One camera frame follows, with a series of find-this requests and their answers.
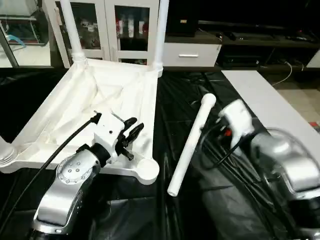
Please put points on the white glass door cabinet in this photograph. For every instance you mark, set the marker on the white glass door cabinet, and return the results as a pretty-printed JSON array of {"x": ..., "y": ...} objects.
[{"x": 105, "y": 25}]

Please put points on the grey metal storage rack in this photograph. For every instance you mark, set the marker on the grey metal storage rack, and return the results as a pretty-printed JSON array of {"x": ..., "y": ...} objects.
[{"x": 25, "y": 27}]

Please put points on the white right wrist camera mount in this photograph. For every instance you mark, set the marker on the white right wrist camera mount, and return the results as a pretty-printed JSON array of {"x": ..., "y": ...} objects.
[{"x": 239, "y": 120}]

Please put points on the white drawer unit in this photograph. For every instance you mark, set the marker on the white drawer unit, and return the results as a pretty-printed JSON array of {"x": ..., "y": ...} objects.
[{"x": 190, "y": 54}]

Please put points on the black plastic mat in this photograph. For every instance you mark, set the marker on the black plastic mat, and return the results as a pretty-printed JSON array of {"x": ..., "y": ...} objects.
[{"x": 190, "y": 210}]

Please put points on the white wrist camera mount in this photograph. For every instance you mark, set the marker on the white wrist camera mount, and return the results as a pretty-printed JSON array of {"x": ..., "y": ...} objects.
[
  {"x": 107, "y": 135},
  {"x": 239, "y": 120}
]

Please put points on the teal small stool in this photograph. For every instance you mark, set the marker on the teal small stool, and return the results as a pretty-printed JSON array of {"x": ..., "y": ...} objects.
[{"x": 16, "y": 41}]

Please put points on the white plastic table top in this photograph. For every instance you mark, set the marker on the white plastic table top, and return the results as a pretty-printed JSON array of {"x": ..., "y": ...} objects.
[{"x": 75, "y": 100}]

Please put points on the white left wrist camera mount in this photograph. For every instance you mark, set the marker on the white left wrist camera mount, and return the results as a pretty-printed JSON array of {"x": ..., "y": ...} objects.
[{"x": 107, "y": 135}]

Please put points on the white side board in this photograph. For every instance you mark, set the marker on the white side board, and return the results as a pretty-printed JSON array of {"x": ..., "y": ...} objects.
[{"x": 270, "y": 110}]

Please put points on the small red floor object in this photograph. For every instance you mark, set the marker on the small red floor object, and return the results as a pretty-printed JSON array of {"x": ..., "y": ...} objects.
[{"x": 315, "y": 125}]

